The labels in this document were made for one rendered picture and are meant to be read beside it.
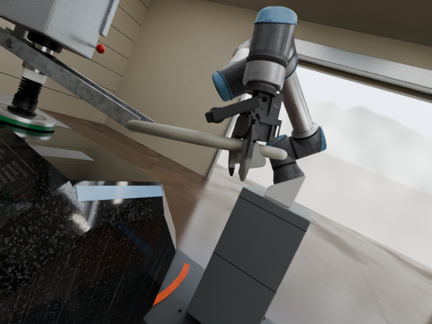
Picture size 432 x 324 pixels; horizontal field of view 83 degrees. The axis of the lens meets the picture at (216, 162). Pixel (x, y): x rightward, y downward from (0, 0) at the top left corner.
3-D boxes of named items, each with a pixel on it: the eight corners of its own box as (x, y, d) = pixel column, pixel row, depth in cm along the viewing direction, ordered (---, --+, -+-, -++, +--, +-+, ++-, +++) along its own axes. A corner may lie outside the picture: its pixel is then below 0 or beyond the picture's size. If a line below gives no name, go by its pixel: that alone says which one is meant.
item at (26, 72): (15, 72, 83) (18, 63, 82) (33, 78, 90) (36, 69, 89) (31, 80, 82) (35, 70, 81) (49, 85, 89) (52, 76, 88)
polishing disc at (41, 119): (-38, 101, 74) (-37, 97, 74) (6, 103, 95) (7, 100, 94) (38, 128, 80) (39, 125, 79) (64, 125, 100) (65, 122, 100)
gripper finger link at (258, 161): (267, 184, 53) (271, 142, 54) (243, 180, 51) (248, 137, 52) (260, 184, 56) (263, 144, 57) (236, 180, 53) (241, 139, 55)
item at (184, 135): (85, 122, 56) (87, 109, 56) (163, 135, 105) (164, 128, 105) (300, 165, 49) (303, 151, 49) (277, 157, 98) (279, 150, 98)
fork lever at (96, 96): (-46, 17, 78) (-40, 3, 78) (13, 44, 97) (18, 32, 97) (125, 130, 71) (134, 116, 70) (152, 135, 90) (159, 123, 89)
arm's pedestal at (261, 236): (207, 279, 191) (252, 180, 182) (266, 320, 172) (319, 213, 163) (173, 312, 144) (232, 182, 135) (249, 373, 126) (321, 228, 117)
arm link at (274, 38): (301, 24, 57) (297, -2, 48) (288, 78, 58) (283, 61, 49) (261, 24, 61) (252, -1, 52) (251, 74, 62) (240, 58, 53)
